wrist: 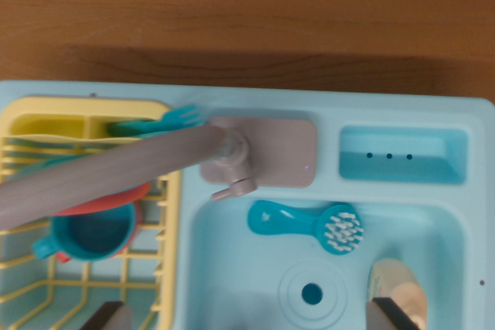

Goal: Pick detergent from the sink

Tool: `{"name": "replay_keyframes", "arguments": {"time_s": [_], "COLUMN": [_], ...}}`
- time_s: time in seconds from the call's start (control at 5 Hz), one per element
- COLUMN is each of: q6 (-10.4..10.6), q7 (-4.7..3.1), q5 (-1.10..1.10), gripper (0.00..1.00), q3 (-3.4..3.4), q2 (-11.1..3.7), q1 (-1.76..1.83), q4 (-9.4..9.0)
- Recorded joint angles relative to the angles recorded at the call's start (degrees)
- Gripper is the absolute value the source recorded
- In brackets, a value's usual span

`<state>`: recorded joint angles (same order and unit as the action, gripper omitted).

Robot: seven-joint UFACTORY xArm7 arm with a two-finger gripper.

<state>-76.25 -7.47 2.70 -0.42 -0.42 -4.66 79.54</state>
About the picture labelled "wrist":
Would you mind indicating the light blue toy sink unit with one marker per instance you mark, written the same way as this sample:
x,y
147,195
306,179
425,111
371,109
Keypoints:
x,y
232,268

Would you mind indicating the grey toy faucet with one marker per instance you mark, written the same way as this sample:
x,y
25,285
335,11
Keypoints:
x,y
116,167

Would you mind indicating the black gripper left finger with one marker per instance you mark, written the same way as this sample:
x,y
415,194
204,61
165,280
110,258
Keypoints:
x,y
112,318

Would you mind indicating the cream detergent bottle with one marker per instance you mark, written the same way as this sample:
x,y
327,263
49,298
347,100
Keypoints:
x,y
398,279

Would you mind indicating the teal scrub brush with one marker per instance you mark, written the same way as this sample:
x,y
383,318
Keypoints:
x,y
282,222

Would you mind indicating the yellow plastic dish rack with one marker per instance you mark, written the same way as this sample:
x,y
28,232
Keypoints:
x,y
170,229

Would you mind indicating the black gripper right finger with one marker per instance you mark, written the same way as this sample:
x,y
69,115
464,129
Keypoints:
x,y
386,316

